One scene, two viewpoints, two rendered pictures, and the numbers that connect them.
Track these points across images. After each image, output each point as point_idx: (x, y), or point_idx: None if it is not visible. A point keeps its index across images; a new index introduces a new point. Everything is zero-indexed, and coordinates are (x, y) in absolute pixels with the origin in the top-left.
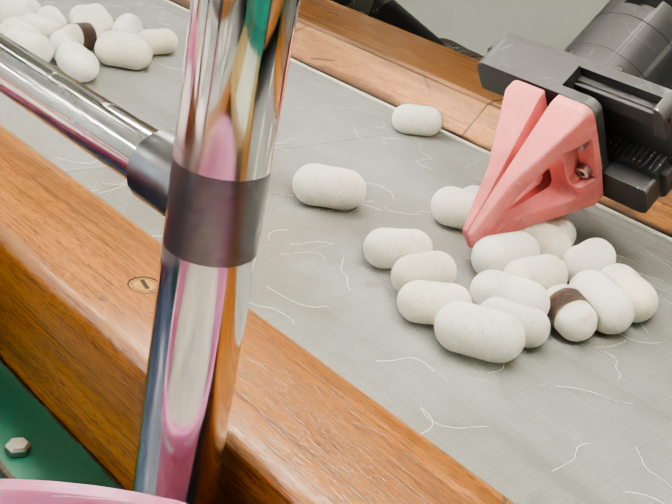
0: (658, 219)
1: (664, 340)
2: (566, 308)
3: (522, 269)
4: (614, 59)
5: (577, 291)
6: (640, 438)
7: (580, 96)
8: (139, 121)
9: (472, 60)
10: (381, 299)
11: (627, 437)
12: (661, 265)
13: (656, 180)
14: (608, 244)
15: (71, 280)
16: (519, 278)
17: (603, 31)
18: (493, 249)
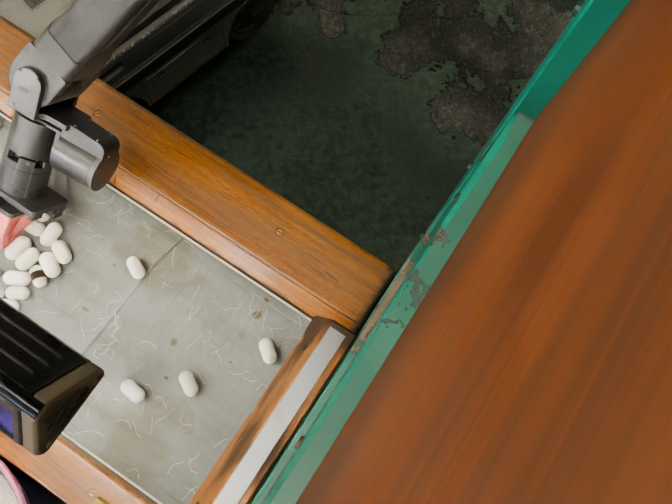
0: None
1: (77, 266)
2: (33, 282)
3: (18, 265)
4: (12, 188)
5: (36, 272)
6: (56, 329)
7: (4, 212)
8: None
9: (11, 33)
10: None
11: (52, 330)
12: (90, 206)
13: (55, 213)
14: (54, 228)
15: None
16: (15, 276)
17: (4, 173)
18: (9, 256)
